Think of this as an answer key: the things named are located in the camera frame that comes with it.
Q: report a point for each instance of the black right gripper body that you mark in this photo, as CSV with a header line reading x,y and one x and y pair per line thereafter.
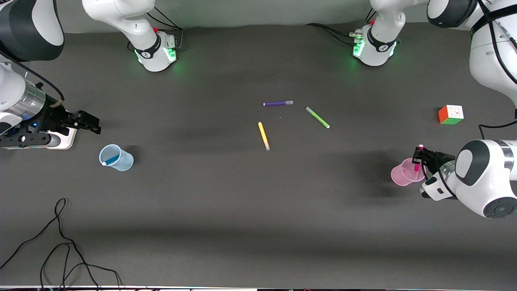
x,y
56,118

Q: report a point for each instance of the pink marker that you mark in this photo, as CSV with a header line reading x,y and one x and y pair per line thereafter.
x,y
416,167

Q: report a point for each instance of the green marker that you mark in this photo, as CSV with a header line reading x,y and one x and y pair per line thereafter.
x,y
317,117

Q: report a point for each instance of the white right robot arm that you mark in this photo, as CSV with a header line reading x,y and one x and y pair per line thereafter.
x,y
16,97

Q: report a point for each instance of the translucent pink plastic cup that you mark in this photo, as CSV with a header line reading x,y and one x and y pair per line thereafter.
x,y
400,176

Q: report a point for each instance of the yellow marker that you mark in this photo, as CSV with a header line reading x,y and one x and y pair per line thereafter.
x,y
263,135

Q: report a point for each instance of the blue marker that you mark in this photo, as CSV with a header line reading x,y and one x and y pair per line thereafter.
x,y
111,159

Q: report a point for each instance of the colourful puzzle cube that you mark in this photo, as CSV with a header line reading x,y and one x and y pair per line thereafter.
x,y
451,115

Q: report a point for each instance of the purple marker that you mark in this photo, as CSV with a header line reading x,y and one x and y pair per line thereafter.
x,y
276,104

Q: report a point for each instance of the translucent blue plastic cup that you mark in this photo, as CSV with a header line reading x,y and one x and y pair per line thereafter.
x,y
121,161

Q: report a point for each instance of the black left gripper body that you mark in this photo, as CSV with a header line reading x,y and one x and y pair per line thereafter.
x,y
435,159

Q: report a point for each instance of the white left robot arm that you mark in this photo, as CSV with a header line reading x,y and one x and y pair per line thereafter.
x,y
484,178

